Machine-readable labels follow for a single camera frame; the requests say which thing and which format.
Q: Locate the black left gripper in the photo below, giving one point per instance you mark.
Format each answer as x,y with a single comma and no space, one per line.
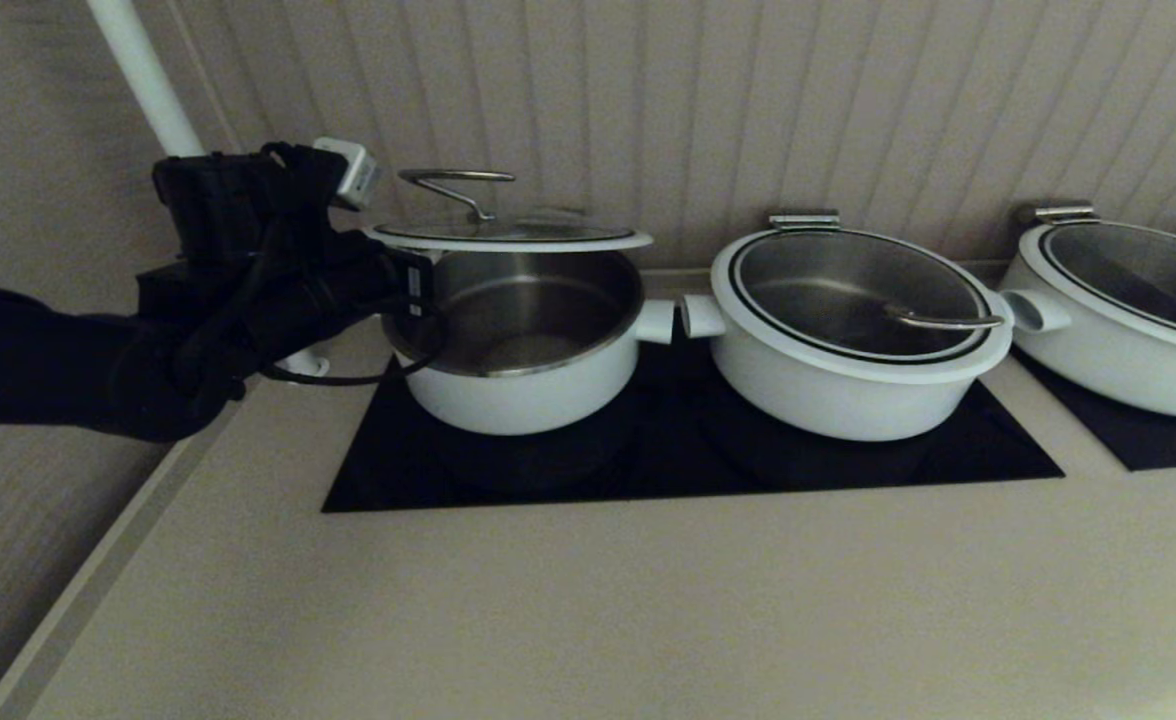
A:
350,284

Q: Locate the glass lid with white rim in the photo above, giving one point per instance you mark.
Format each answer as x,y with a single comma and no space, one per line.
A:
548,238
828,290

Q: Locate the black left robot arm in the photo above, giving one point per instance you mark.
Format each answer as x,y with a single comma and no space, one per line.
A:
38,360

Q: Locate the white cooking pot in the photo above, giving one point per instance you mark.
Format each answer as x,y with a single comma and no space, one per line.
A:
1098,370
518,405
828,405

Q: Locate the right white pot with lid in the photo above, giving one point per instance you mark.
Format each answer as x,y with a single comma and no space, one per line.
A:
1138,265

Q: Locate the white round pole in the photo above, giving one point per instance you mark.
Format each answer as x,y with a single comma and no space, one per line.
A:
143,70

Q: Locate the black glass cooktop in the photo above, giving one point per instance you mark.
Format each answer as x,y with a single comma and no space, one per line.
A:
668,470
1168,445

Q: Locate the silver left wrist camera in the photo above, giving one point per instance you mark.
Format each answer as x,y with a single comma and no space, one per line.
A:
348,173

